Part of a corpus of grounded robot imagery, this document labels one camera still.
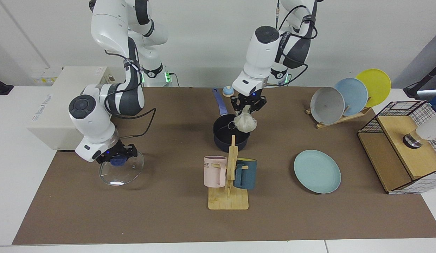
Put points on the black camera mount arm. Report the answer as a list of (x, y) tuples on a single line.
[(423, 82)]

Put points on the dark teal cup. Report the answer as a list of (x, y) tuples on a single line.
[(248, 175)]

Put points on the yellow plate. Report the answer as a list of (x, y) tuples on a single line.
[(378, 84)]

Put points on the glass lid with blue knob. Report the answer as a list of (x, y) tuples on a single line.
[(121, 174)]

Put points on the small blue round thing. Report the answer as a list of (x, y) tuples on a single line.
[(228, 92)]

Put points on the black stand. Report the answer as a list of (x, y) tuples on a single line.
[(1, 88)]

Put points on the grey plate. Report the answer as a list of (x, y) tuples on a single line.
[(327, 105)]

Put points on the wooden cup stand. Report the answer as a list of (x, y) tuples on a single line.
[(228, 200)]

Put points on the pink cup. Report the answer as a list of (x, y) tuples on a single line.
[(212, 174)]

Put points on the wooden plate rack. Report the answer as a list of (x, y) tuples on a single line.
[(344, 118)]

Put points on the light blue plate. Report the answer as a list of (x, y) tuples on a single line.
[(355, 95)]

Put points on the brown table cloth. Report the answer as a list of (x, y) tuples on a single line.
[(168, 218)]

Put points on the mint green plate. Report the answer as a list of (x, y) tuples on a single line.
[(316, 172)]

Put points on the white wall socket box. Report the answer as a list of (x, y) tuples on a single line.
[(45, 75)]

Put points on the pale toaster oven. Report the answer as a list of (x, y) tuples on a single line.
[(49, 119)]

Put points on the white cylinder with metal end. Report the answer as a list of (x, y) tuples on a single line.
[(430, 130)]

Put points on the white vermicelli bundle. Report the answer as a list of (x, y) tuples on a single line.
[(245, 123)]

